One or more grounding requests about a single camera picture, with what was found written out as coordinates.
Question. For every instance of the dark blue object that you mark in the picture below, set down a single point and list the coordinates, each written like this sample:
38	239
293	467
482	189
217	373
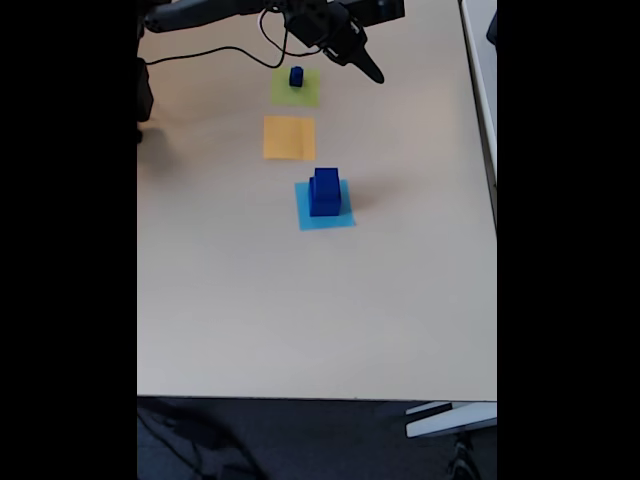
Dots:
493	27

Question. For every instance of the orange paper square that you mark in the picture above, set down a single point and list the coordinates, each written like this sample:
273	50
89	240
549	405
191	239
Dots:
287	140

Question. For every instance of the white table foot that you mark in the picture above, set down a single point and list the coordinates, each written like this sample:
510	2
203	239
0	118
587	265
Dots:
450	420

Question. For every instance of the green paper square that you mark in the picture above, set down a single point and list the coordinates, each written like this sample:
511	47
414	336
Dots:
310	95

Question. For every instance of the light blue paper square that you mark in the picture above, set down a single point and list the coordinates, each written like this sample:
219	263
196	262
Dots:
302	220

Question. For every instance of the largest blue cube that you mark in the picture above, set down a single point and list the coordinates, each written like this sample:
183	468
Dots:
325	207

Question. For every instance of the large blue cube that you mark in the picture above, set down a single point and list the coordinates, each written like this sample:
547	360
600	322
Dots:
326	182

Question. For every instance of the white side desk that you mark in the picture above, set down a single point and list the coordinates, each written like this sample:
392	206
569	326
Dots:
482	75

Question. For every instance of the small blue cube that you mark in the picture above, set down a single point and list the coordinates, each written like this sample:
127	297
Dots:
296	82

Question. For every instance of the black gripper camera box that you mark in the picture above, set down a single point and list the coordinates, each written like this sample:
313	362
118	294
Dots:
380	10

